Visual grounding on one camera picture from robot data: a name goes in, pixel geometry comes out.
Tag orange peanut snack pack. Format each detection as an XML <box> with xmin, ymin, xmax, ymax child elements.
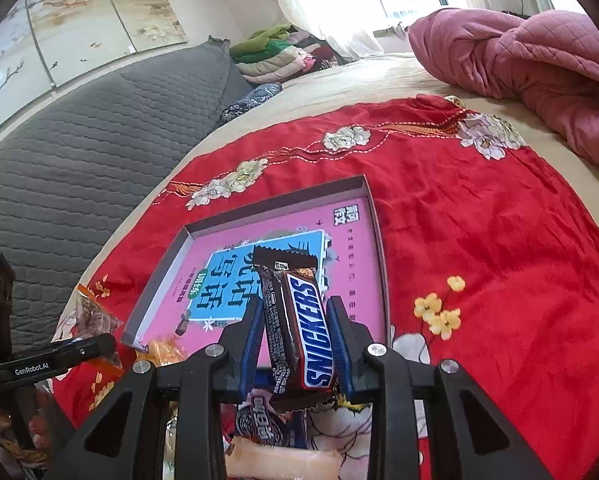
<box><xmin>73</xmin><ymin>285</ymin><xmax>123</xmax><ymax>377</ymax></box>

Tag blue Oreo cookie pack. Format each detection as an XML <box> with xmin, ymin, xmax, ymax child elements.
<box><xmin>234</xmin><ymin>389</ymin><xmax>307</xmax><ymax>448</ymax></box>

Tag orange wafer biscuit pack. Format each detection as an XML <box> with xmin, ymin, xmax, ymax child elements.
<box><xmin>225</xmin><ymin>437</ymin><xmax>341</xmax><ymax>480</ymax></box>

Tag Snickers chocolate bar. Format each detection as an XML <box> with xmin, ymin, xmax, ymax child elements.
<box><xmin>253</xmin><ymin>245</ymin><xmax>335</xmax><ymax>412</ymax></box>

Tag rice cracker snack pack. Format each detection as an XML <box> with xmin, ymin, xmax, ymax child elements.
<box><xmin>136</xmin><ymin>337</ymin><xmax>189</xmax><ymax>367</ymax></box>

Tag person's left hand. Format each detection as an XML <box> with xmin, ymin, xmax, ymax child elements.
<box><xmin>28</xmin><ymin>411</ymin><xmax>50</xmax><ymax>452</ymax></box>

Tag red floral cloth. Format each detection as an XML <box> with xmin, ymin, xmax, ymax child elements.
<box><xmin>51</xmin><ymin>93</ymin><xmax>599</xmax><ymax>480</ymax></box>

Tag grey cardboard box tray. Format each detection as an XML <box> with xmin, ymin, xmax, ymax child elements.
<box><xmin>120</xmin><ymin>173</ymin><xmax>392</xmax><ymax>369</ymax></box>

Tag dark patterned pillow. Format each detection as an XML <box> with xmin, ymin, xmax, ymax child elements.
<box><xmin>218</xmin><ymin>82</ymin><xmax>282</xmax><ymax>126</ymax></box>

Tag beige bed sheet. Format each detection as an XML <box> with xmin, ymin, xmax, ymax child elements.
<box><xmin>83</xmin><ymin>56</ymin><xmax>599</xmax><ymax>353</ymax></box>

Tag folded clothes stack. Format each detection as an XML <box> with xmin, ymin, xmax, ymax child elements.
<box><xmin>229</xmin><ymin>24</ymin><xmax>348</xmax><ymax>86</ymax></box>

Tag pink quilted blanket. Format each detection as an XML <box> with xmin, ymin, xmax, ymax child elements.
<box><xmin>408</xmin><ymin>8</ymin><xmax>599</xmax><ymax>166</ymax></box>

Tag wall painting panels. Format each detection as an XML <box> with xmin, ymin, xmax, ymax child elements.
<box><xmin>0</xmin><ymin>0</ymin><xmax>188</xmax><ymax>126</ymax></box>

